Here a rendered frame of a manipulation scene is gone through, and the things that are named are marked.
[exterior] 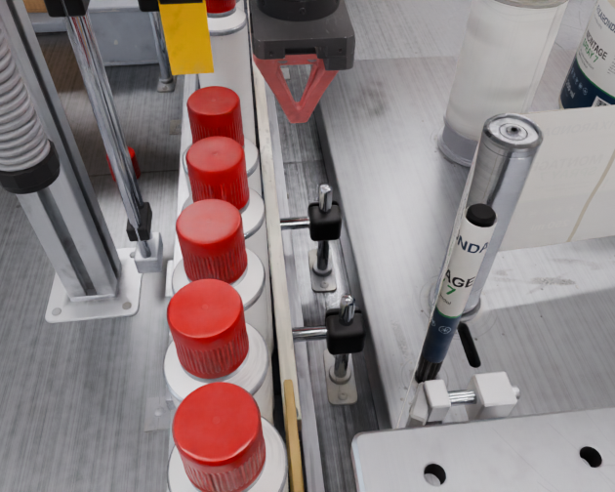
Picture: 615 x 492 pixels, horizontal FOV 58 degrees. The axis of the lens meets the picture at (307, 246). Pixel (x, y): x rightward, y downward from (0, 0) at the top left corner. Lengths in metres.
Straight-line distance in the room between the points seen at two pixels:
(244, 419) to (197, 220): 0.11
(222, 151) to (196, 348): 0.12
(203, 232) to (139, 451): 0.27
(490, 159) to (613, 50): 0.34
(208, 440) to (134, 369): 0.33
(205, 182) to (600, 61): 0.51
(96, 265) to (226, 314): 0.32
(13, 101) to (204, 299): 0.13
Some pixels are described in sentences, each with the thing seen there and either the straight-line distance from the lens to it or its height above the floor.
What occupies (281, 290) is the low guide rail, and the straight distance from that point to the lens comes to 0.46.
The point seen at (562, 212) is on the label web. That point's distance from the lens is 0.51.
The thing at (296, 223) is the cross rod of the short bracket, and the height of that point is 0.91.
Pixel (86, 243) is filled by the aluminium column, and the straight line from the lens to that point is 0.53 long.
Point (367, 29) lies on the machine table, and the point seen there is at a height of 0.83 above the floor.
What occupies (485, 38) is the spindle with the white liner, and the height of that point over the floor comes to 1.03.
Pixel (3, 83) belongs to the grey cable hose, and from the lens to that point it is 0.30.
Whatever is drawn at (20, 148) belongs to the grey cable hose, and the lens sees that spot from 0.32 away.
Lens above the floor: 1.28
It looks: 48 degrees down
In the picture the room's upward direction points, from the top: 1 degrees clockwise
